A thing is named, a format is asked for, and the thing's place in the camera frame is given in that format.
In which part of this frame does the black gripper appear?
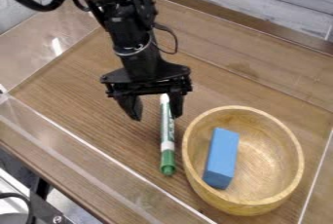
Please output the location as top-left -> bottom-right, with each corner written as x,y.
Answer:
100,49 -> 192,121

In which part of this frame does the green and white marker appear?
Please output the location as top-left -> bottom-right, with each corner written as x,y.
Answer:
160,93 -> 175,176

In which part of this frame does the brown wooden bowl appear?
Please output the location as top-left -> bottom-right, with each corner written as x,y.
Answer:
181,105 -> 304,216

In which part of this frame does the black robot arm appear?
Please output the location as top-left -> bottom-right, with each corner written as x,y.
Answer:
14,0 -> 192,121

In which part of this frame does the blue rectangular block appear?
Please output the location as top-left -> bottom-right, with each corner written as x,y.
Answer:
203,128 -> 239,190

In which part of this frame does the clear acrylic left wall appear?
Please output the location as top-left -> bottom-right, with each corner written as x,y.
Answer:
0,0 -> 97,91

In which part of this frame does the clear acrylic wall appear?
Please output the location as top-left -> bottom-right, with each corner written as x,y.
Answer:
156,0 -> 333,112
298,130 -> 333,224
0,85 -> 215,224
0,0 -> 97,91

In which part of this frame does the clear acrylic front wall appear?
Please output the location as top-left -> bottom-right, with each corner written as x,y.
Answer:
0,85 -> 215,224

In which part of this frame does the clear acrylic back wall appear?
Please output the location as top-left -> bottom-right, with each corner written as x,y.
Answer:
156,0 -> 333,112

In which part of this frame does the black metal table frame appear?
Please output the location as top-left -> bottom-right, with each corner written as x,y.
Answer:
0,149 -> 88,224

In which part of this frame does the clear acrylic right wall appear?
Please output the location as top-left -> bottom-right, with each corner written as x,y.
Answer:
298,130 -> 333,224

